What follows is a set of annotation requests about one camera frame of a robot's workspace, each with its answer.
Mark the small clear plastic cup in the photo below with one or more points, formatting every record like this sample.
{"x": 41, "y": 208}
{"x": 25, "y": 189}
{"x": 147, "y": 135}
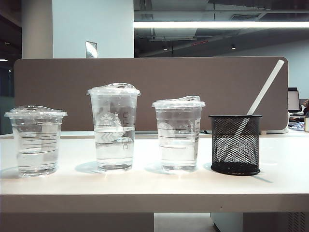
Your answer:
{"x": 36, "y": 142}

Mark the black mesh pen holder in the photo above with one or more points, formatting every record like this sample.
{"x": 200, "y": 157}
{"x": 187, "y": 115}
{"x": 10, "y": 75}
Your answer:
{"x": 235, "y": 147}

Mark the long ceiling light strip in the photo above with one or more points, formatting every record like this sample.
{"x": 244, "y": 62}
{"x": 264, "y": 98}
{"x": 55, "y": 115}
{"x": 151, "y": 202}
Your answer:
{"x": 217, "y": 24}

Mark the medium clear plastic cup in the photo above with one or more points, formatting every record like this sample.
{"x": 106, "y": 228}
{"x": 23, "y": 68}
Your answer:
{"x": 179, "y": 135}

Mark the white paper straw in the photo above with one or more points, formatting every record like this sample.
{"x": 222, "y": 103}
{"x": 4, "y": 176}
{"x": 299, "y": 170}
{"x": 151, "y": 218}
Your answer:
{"x": 265, "y": 84}

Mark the silver wall sign plate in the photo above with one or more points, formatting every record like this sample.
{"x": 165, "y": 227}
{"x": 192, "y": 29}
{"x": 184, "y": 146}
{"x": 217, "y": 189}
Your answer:
{"x": 91, "y": 49}

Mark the brown fabric desk divider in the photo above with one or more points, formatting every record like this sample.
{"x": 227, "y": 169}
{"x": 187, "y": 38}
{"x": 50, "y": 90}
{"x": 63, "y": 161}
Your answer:
{"x": 149, "y": 79}

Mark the white computer monitor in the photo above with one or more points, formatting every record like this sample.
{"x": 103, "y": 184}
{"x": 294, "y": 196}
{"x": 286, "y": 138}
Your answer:
{"x": 293, "y": 100}

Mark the large clear plastic cup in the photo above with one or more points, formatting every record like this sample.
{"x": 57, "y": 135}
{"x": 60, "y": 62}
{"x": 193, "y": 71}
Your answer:
{"x": 114, "y": 125}

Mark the white round pillar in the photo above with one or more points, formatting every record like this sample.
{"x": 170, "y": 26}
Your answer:
{"x": 37, "y": 29}

